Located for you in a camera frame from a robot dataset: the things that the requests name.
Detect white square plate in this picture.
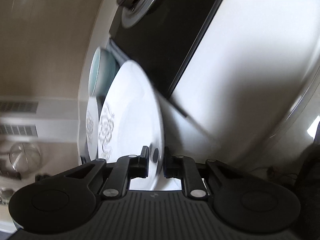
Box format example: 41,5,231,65
86,97,100,160
98,60,164,190

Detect light blue ceramic bowl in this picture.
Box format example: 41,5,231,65
88,47,119,96

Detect metal mesh strainer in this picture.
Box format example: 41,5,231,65
1,142,42,179

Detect grey counter mat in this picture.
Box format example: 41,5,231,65
96,39,130,105

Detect black gas stove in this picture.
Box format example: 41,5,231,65
109,0,223,98

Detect grey wall vent grille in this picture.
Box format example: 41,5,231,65
0,101,39,113

